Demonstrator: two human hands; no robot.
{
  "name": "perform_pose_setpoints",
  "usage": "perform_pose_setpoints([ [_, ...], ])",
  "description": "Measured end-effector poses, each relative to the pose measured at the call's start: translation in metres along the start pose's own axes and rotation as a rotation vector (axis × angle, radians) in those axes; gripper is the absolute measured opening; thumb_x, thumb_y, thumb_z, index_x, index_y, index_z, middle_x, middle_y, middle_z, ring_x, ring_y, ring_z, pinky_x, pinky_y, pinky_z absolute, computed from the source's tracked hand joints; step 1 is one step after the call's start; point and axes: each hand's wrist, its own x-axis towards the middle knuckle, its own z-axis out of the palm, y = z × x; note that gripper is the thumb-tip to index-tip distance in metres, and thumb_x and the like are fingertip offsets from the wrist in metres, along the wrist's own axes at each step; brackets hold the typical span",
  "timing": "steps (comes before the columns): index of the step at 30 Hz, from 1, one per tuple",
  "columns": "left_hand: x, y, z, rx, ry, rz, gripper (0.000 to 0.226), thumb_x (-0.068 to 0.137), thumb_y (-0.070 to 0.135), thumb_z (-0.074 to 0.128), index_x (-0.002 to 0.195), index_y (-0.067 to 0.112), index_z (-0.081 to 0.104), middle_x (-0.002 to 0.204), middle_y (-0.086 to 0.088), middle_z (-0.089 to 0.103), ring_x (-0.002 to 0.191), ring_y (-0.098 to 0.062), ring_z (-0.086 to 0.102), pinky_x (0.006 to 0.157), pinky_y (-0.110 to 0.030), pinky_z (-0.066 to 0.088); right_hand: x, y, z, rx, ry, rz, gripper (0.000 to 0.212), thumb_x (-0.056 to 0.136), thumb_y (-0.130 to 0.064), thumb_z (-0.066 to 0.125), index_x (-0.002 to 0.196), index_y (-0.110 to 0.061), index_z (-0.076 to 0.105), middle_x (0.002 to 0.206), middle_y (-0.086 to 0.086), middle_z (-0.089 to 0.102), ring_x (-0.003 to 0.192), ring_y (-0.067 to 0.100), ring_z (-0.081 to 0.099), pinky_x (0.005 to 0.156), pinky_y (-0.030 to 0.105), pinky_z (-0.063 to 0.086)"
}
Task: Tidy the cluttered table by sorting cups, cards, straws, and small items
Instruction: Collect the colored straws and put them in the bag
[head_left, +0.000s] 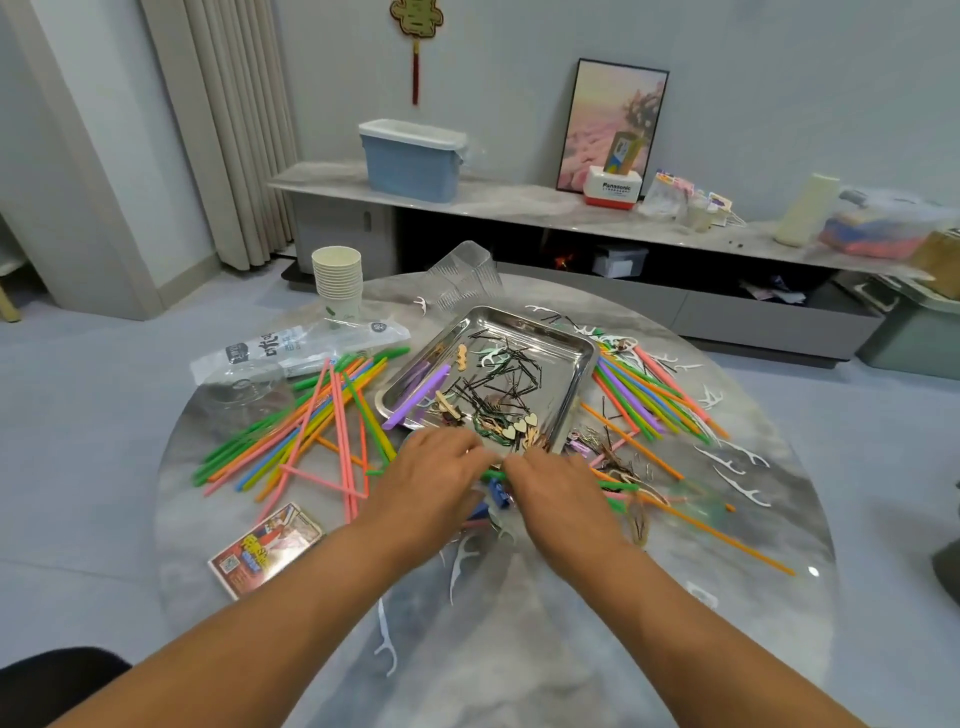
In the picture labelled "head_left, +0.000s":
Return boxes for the framed pink picture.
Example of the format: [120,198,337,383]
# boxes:
[558,58,671,197]

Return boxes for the white and red small box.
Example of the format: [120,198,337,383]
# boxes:
[583,166,644,210]

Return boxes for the clear round plastic bowl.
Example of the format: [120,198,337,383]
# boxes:
[202,378,279,414]

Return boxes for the cardboard box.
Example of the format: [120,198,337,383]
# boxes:
[915,228,960,299]

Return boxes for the white box in cabinet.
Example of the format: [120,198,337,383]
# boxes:
[591,246,650,281]

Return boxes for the group of white paper cups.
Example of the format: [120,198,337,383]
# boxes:
[312,246,365,320]

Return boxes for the small colourful box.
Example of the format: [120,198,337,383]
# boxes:
[606,130,642,171]

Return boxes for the clear ribbed organizer box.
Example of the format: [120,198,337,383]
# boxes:
[430,240,506,309]

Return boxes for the colourful matchbox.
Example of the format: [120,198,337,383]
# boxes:
[207,502,326,600]

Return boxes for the grey cabinet with marble top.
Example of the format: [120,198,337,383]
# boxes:
[270,160,939,362]

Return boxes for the grey green storage bin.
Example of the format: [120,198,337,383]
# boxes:
[847,273,960,380]

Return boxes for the pile of floss picks and clips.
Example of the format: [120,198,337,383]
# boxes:
[435,337,662,549]

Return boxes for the pile of colourful straws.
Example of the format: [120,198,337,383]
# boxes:
[192,342,800,579]

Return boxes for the trash bin with black bag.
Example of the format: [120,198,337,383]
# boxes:
[933,480,960,609]

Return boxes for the person's left hand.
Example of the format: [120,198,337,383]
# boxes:
[360,424,497,572]

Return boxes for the loose papers in cabinet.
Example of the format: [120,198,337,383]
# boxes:
[741,274,807,303]

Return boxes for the blue storage box white lid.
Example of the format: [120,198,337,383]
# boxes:
[358,118,470,203]

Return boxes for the person's left forearm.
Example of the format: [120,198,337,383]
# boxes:
[52,517,429,728]

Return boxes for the clear bag of snacks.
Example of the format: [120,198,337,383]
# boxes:
[642,172,692,219]

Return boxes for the clear storage box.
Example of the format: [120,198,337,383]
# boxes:
[820,186,959,260]

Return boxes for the person's right forearm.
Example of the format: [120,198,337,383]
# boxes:
[577,532,872,728]

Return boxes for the beige curtain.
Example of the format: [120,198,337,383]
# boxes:
[139,0,302,272]

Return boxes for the clear printed plastic bag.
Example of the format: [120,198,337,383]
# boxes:
[190,318,411,387]

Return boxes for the red gold wall hanging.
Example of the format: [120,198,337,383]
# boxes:
[390,0,446,107]

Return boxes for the metal tray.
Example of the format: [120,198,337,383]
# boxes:
[375,306,599,452]

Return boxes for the person's right hand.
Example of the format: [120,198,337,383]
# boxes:
[499,447,639,587]

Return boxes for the cream paper roll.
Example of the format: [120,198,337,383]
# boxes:
[774,172,842,249]

